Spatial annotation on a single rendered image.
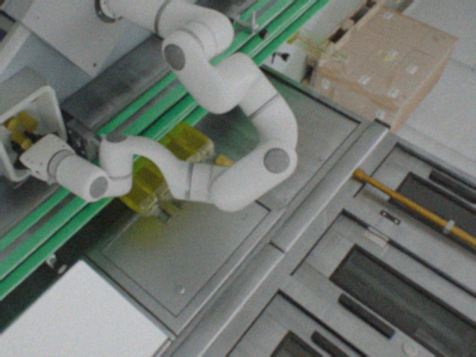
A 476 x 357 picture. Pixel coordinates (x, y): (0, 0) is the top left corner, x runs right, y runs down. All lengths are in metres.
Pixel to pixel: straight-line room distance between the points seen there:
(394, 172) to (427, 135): 4.24
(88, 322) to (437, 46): 4.84
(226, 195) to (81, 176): 0.31
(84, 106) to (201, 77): 0.45
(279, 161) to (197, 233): 0.50
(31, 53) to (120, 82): 0.29
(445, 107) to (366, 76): 1.31
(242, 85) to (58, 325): 0.75
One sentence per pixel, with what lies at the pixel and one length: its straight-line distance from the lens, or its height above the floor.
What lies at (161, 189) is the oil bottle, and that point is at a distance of 1.45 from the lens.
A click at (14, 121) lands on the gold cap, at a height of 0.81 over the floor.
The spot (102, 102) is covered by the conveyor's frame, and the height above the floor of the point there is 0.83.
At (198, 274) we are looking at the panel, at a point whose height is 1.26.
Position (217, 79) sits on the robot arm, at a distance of 1.12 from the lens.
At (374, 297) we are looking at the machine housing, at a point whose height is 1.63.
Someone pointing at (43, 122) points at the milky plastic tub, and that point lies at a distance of 1.46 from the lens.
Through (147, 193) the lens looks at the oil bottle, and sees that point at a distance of 1.44.
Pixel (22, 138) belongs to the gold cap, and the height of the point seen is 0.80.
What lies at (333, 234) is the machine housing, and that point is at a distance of 1.65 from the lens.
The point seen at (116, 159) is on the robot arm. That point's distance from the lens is 1.21.
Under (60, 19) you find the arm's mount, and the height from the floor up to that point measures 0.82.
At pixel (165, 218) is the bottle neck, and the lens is 1.42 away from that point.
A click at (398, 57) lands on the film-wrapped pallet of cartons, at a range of 5.58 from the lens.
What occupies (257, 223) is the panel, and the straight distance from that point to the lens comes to 1.58.
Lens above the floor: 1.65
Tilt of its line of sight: 25 degrees down
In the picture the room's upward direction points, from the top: 124 degrees clockwise
